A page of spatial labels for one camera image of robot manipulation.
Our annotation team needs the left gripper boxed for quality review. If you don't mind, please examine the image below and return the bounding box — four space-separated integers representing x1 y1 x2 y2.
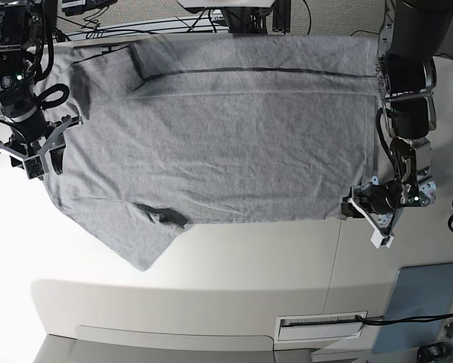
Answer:
341 176 402 235

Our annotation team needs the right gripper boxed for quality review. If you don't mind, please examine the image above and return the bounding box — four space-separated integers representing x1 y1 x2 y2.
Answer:
0 116 82 175

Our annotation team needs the grey T-shirt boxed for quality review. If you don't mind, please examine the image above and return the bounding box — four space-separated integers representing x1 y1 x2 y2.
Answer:
43 36 377 271

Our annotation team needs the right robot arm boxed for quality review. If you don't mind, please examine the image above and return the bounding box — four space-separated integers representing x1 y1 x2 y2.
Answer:
0 1 82 179

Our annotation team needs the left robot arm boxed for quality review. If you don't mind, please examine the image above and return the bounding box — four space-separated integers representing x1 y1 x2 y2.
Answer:
342 1 453 247

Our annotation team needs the blue-grey pad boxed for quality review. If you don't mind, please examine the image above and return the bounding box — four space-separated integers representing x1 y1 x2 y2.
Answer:
371 262 453 354

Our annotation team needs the black stand behind table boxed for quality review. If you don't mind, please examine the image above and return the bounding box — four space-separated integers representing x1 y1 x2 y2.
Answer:
207 1 291 35

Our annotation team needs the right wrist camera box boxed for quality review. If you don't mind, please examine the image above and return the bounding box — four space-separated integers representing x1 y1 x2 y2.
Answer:
23 155 45 179

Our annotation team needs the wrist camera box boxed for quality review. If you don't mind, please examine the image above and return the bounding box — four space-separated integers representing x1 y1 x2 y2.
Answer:
371 230 394 249
23 155 45 179

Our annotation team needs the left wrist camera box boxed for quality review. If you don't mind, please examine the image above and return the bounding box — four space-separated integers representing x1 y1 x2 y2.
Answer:
371 230 394 249

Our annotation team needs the black cable at slot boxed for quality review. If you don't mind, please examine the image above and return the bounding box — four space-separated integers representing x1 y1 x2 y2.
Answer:
354 312 453 327

